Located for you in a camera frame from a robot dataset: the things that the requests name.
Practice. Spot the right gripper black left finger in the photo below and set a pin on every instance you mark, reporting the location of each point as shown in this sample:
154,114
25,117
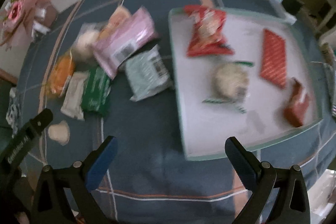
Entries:
92,170

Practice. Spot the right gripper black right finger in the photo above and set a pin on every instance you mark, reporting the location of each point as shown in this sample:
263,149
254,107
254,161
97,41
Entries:
256,176

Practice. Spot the small cream cake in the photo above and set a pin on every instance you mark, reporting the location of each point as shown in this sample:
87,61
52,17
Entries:
60,132

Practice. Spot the white grey snack packet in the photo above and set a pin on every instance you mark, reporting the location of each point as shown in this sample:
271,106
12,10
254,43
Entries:
72,102

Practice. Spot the dark green snack packet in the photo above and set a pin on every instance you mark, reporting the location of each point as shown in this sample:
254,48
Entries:
96,92

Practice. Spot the dark red wafer packet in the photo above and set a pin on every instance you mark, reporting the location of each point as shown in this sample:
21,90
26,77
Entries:
295,110

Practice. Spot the green edged round cake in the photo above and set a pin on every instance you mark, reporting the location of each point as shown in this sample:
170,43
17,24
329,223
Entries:
230,83

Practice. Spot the orange soft bread packet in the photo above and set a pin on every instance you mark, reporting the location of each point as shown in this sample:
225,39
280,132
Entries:
60,76

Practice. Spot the pale green snack packet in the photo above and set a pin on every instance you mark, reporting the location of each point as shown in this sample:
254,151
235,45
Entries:
147,74

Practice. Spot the red patterned packet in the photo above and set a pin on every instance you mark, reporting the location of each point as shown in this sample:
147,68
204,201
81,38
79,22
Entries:
273,63

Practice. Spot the red peanut snack bag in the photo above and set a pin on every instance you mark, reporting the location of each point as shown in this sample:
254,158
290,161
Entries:
207,38

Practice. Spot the crumpled patterned paper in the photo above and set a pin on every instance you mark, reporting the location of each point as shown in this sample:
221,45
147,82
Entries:
13,111

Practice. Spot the blue plaid tablecloth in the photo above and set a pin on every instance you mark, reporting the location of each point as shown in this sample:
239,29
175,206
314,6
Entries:
149,181

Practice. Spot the teal rimmed white tray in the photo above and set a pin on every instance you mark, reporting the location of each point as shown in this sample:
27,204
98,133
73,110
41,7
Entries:
205,127

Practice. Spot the clear wrapped white bun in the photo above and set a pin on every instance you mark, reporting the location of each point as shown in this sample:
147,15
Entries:
81,49

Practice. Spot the pink snack packet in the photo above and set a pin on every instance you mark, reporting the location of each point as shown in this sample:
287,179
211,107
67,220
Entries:
129,37

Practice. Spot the pink paper flower bouquet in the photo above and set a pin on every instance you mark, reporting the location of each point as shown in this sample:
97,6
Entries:
22,20

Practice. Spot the beige toast bread packet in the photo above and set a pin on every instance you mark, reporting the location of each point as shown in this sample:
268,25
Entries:
120,15

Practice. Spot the white power strip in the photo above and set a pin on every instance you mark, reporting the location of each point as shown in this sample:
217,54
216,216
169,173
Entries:
281,12

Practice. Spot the black power adapter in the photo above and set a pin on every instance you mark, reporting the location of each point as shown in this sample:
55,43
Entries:
292,6

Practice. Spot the white lattice shelf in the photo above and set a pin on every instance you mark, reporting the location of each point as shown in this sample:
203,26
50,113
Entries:
321,17

